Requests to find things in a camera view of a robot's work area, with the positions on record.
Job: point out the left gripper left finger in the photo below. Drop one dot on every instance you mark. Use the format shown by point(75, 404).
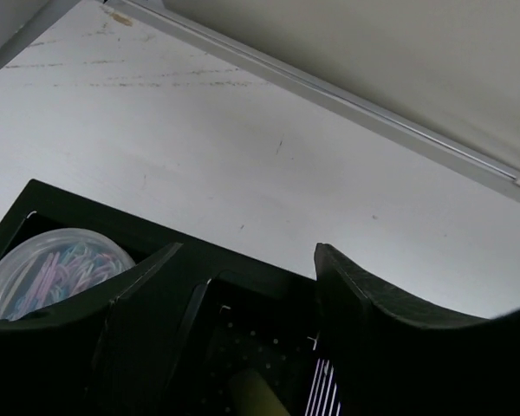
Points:
point(47, 356)

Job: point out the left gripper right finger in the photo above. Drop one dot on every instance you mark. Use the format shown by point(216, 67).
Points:
point(396, 354)

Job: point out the clear jar of paperclips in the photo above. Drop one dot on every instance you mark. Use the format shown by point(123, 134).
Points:
point(55, 265)

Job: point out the yellow highlighter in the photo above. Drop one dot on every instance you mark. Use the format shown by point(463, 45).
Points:
point(252, 395)

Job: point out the black two-compartment organizer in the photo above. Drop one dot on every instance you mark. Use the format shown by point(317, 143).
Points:
point(171, 345)

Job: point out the aluminium rail back edge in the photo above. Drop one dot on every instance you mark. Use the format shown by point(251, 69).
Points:
point(435, 146)

